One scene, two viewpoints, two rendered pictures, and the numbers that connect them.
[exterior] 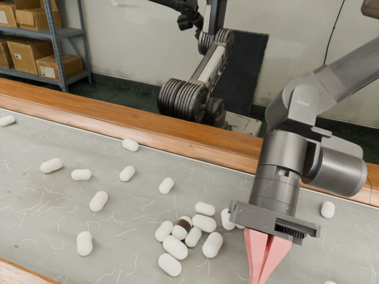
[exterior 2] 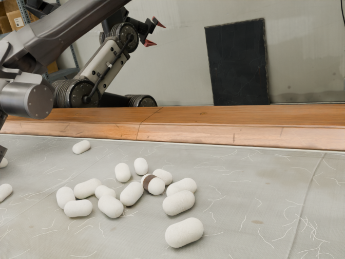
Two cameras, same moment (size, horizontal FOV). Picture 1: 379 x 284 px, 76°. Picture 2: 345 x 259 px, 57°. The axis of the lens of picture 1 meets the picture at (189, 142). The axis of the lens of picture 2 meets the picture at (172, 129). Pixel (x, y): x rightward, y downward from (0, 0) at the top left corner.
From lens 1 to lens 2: 60 cm
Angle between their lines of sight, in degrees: 21
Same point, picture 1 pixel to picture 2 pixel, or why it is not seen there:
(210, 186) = (9, 149)
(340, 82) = (32, 32)
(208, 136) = not seen: hidden behind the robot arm
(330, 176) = (6, 100)
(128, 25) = not seen: hidden behind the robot
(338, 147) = (25, 80)
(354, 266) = (53, 180)
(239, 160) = (49, 127)
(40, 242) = not seen: outside the picture
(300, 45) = (306, 19)
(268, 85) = (284, 76)
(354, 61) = (54, 14)
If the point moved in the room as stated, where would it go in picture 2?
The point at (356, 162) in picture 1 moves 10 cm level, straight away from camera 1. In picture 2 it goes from (27, 86) to (86, 69)
